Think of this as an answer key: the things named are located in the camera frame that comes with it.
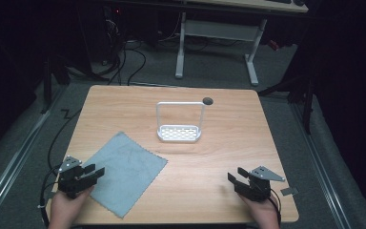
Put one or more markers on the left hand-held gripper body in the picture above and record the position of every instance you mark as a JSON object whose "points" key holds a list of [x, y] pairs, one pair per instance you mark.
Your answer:
{"points": [[71, 181]]}

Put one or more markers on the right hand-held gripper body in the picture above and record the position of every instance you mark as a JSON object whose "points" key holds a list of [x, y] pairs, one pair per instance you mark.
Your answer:
{"points": [[256, 187]]}

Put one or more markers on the grey cloth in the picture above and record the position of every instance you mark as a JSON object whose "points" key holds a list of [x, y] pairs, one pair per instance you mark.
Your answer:
{"points": [[125, 173]]}

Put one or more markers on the person's right hand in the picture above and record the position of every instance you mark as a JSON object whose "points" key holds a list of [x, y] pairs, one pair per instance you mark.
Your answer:
{"points": [[263, 213]]}

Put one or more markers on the person's left hand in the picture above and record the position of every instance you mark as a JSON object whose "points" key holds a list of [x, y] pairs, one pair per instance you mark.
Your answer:
{"points": [[66, 208]]}

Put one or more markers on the small grey tag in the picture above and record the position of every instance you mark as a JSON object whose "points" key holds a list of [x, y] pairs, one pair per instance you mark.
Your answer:
{"points": [[289, 191]]}

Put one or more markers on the black metal stand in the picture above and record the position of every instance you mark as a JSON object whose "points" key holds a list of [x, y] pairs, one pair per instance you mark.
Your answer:
{"points": [[47, 86], [306, 101]]}

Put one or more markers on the small red object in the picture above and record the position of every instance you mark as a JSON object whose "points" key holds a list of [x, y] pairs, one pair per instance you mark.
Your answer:
{"points": [[273, 45]]}

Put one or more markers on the dark computer tower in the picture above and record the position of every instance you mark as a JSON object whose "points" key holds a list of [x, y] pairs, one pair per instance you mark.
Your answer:
{"points": [[103, 31]]}

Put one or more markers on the white-legged desk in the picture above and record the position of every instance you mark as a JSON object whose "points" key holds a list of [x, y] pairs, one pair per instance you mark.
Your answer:
{"points": [[219, 30]]}

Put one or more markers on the metal floor rail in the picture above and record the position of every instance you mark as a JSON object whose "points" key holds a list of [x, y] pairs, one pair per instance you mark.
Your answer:
{"points": [[12, 165], [322, 171]]}

